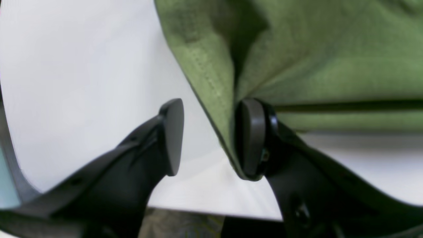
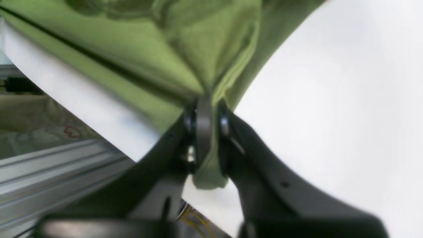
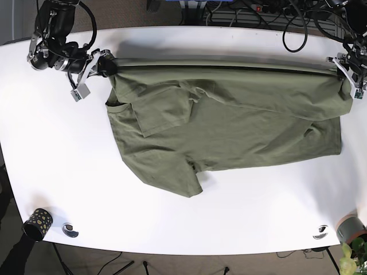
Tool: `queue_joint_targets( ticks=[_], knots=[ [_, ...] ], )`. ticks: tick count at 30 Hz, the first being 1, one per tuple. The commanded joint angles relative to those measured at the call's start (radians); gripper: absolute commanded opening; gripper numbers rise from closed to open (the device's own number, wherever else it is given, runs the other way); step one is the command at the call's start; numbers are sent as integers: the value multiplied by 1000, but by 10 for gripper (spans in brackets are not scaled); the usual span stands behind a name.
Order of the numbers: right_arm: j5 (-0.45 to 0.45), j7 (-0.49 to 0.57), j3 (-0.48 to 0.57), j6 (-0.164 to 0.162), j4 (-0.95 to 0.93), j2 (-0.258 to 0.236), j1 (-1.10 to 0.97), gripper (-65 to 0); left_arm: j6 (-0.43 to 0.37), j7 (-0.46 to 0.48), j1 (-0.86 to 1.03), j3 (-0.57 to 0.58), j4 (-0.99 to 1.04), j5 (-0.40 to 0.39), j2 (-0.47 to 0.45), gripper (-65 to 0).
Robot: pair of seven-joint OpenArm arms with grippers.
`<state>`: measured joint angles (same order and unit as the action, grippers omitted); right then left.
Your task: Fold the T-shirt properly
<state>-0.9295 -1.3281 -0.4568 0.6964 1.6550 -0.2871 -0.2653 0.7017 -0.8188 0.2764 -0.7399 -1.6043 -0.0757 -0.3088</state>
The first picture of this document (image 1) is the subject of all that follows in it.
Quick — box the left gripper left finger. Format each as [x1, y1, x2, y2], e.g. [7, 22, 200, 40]
[1, 99, 184, 238]

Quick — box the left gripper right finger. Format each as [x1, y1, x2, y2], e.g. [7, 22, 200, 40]
[235, 99, 423, 238]

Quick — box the olive green T-shirt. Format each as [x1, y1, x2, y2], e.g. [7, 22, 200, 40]
[154, 0, 423, 181]

